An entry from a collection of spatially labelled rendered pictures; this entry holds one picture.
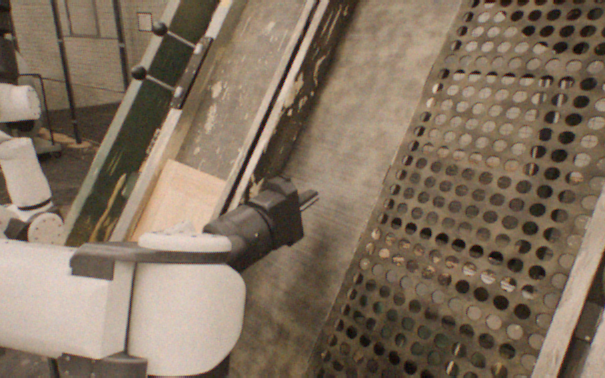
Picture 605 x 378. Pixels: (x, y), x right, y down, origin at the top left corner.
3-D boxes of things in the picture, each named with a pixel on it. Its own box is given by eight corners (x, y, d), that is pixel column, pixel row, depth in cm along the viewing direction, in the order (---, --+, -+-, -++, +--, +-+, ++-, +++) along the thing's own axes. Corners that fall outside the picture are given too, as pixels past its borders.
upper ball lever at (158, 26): (200, 60, 118) (149, 33, 114) (206, 47, 118) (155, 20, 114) (201, 57, 114) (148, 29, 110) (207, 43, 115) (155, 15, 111)
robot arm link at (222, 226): (233, 268, 74) (170, 308, 67) (203, 208, 72) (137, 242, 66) (270, 267, 64) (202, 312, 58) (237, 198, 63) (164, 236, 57)
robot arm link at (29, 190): (51, 151, 96) (76, 231, 105) (17, 145, 100) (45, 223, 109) (1, 171, 88) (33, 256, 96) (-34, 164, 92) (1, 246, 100)
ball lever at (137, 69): (180, 102, 117) (128, 77, 113) (186, 89, 117) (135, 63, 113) (181, 101, 114) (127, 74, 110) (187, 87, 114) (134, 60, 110)
